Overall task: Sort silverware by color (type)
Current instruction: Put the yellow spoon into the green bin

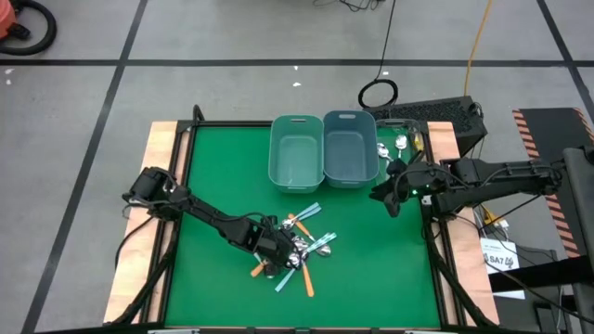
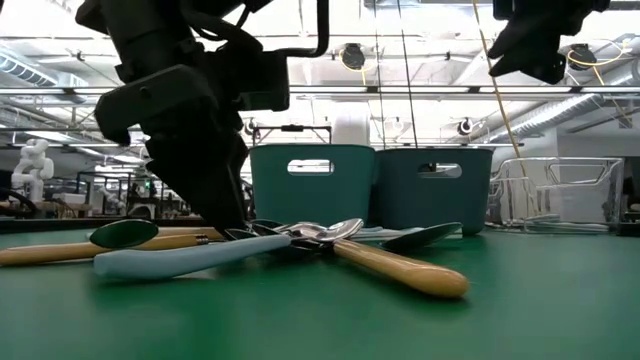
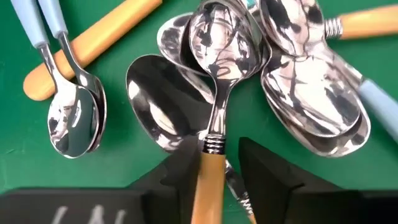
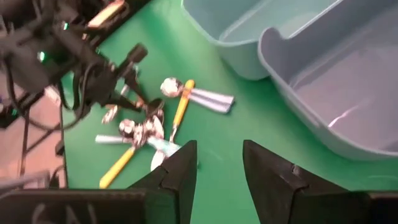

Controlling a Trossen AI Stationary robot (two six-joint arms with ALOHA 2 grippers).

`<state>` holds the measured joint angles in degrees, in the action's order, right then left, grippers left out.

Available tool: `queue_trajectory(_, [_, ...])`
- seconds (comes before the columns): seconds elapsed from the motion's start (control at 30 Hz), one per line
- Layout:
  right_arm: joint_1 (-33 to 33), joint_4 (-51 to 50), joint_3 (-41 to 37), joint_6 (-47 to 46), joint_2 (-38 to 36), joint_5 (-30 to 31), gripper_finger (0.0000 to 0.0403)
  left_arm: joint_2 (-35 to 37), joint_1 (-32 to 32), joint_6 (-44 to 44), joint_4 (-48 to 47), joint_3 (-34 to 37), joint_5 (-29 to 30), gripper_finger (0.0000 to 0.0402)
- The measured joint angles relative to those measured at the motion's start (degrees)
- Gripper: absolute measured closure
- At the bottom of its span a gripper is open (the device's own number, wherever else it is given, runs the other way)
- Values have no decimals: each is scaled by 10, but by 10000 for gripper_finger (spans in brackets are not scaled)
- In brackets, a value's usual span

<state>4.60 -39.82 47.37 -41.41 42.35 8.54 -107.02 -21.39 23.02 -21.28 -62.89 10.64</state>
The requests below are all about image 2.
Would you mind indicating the white column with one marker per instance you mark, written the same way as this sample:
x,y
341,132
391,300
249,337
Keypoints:
x,y
350,125

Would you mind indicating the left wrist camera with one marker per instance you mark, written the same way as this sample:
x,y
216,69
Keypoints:
x,y
255,82

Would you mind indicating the teal green plastic bin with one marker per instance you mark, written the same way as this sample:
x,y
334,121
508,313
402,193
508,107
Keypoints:
x,y
310,200

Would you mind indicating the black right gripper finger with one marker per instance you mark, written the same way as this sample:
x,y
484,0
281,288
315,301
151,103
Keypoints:
x,y
510,42
540,65

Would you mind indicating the green table mat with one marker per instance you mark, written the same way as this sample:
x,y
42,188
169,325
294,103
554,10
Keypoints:
x,y
320,330

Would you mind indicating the long ceiling light rail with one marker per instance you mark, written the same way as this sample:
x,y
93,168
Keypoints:
x,y
425,90

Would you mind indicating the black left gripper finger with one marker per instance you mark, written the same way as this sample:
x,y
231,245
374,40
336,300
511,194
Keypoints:
x,y
241,170
195,190

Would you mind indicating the blue grey plastic bin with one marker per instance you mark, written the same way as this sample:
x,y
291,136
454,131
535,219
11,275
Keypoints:
x,y
430,205

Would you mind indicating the clear plastic bin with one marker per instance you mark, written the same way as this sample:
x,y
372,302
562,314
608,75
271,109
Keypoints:
x,y
575,200

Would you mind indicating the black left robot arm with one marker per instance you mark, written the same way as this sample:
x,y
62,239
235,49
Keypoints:
x,y
150,30

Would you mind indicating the silver ventilation duct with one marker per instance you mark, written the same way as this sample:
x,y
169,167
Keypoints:
x,y
30,70
575,112

